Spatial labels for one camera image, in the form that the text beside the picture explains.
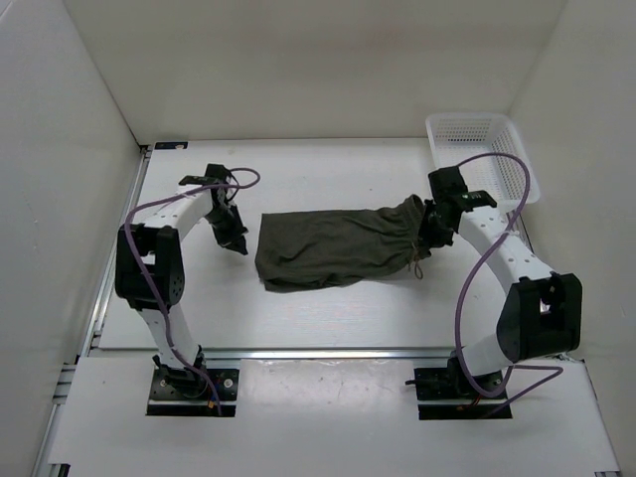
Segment aluminium left side rail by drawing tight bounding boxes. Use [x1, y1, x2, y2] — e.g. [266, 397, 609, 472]
[27, 140, 145, 471]

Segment aluminium front rail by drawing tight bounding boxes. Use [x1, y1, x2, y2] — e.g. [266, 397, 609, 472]
[204, 347, 452, 361]

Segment white perforated plastic basket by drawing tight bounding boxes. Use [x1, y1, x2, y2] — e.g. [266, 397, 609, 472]
[425, 112, 541, 213]

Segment aluminium rail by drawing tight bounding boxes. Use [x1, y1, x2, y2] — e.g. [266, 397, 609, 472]
[512, 216, 536, 255]
[204, 347, 452, 361]
[27, 140, 145, 471]

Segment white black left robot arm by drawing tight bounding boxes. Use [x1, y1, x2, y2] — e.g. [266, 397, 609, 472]
[114, 164, 260, 402]

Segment olive green shorts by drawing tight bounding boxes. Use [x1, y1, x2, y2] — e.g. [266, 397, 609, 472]
[254, 195, 427, 292]

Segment dark corner label sticker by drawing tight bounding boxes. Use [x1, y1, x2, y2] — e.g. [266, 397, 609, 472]
[154, 141, 189, 150]

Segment aluminium right side rail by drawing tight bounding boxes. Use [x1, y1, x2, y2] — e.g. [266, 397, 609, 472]
[512, 216, 536, 255]

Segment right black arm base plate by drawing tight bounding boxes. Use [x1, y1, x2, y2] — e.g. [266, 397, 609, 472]
[404, 368, 513, 421]

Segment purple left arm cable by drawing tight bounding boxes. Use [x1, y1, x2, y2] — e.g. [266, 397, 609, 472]
[123, 168, 262, 406]

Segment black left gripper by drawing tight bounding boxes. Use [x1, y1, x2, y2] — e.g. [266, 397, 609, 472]
[203, 204, 246, 254]

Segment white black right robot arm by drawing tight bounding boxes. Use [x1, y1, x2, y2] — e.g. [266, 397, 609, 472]
[419, 166, 582, 398]

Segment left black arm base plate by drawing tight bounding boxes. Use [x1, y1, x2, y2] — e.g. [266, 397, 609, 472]
[146, 368, 239, 418]

